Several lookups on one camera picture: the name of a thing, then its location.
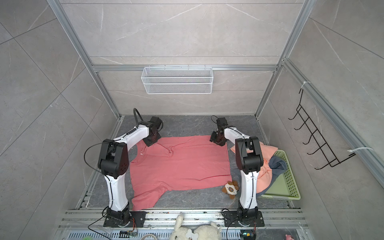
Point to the aluminium frame rails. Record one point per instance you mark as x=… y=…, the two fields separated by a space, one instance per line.
x=271 y=224

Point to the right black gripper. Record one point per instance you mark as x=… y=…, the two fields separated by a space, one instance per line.
x=213 y=138

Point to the dark pink t-shirt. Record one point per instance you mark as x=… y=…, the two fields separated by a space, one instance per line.
x=177 y=164

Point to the grey blue t-shirt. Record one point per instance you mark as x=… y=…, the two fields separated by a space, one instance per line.
x=269 y=173

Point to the black wire hook rack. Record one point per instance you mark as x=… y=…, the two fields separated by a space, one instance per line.
x=322 y=146

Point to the light salmon t-shirt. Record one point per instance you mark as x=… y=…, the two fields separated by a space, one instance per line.
x=246 y=180

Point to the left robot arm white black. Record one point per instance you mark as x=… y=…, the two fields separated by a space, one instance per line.
x=114 y=163

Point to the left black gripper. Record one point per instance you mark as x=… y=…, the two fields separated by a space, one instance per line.
x=149 y=143

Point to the white wire mesh basket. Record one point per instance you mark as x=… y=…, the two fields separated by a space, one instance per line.
x=177 y=80

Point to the white plush bunny toy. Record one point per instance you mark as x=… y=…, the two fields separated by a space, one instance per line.
x=204 y=232

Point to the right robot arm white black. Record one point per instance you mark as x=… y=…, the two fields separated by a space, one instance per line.
x=249 y=160

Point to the green plastic basket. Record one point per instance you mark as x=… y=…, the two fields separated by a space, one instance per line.
x=285 y=186

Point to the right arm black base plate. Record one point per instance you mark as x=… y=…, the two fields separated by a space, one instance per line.
x=237 y=219

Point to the small brown plush toy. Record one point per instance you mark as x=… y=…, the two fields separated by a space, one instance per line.
x=231 y=188

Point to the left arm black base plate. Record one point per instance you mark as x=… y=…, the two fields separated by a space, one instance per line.
x=125 y=219

